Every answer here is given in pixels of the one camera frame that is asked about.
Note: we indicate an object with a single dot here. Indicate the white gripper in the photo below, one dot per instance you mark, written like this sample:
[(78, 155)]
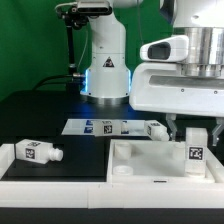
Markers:
[(160, 87)]

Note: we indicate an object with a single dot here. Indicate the white square tabletop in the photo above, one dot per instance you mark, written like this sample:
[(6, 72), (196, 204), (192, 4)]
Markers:
[(145, 161)]

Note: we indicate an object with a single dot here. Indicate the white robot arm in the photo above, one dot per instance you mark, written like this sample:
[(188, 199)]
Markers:
[(181, 74)]

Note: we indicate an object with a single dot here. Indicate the white sheet with tags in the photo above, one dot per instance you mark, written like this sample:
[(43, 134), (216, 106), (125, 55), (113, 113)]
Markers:
[(85, 127)]

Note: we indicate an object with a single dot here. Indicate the white U-shaped fence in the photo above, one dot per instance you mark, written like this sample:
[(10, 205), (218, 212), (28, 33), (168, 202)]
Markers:
[(104, 194)]

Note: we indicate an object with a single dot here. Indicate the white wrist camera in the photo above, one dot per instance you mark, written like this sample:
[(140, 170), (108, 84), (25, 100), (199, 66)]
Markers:
[(172, 49)]

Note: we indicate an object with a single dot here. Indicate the grey camera on pole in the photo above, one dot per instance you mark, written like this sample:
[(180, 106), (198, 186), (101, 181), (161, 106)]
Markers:
[(93, 7)]

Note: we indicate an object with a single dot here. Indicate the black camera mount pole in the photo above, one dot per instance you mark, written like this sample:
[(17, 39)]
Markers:
[(73, 21)]

